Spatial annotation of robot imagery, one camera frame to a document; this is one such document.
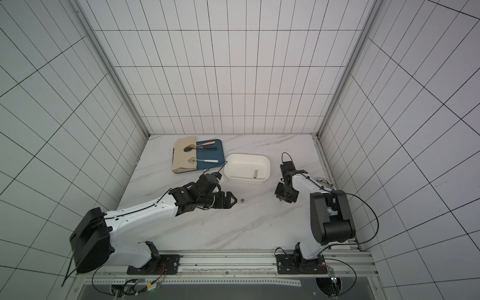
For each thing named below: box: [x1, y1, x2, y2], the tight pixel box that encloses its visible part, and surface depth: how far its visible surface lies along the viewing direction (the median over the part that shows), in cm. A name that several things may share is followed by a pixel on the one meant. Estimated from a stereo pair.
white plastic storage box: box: [224, 153, 271, 185], surface depth 104 cm
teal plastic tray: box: [196, 138, 225, 170], surface depth 110 cm
